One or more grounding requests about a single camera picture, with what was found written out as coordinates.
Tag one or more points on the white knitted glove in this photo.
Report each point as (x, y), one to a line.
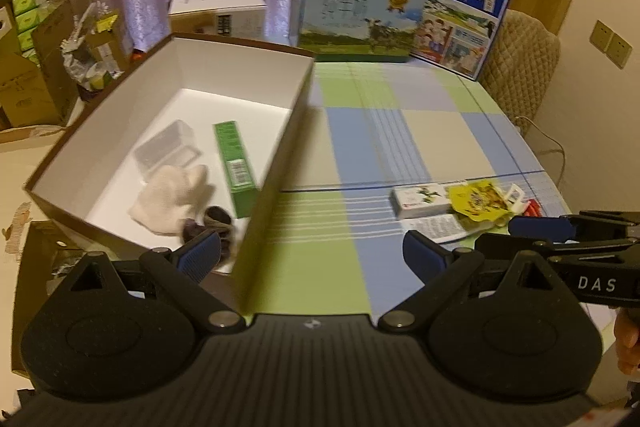
(172, 196)

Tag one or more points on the wall switch plate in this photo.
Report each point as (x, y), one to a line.
(614, 46)

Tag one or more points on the white medicine box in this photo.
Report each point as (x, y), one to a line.
(419, 201)

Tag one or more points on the bin of crumpled trash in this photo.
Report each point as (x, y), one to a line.
(98, 50)

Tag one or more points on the beige quilted chair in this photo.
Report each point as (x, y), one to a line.
(520, 66)

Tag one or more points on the white plastic holder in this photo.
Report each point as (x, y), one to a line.
(520, 205)

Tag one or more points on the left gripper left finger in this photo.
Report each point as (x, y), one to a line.
(179, 274)

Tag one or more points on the dark purple sock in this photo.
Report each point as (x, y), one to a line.
(217, 221)

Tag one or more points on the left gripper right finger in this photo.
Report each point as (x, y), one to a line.
(443, 274)

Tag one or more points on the green slim box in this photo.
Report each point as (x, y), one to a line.
(239, 175)

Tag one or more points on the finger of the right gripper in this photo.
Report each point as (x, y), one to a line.
(505, 247)
(587, 225)

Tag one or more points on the large brown white open box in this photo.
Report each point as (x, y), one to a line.
(200, 121)

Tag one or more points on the paper leaflet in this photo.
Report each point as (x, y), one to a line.
(446, 228)

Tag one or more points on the white cardboard box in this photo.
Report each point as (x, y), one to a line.
(228, 18)

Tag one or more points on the green blue milk carton box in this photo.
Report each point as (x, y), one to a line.
(355, 30)

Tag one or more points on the person's right hand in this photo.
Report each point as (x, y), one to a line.
(626, 332)

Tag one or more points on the clear plastic case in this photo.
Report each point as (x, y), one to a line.
(174, 146)

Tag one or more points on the yellow snack packet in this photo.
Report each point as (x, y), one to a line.
(480, 201)

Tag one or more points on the checkered tablecloth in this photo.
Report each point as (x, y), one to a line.
(334, 243)

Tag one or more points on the brown cardboard box with tissues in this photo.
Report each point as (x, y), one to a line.
(35, 86)

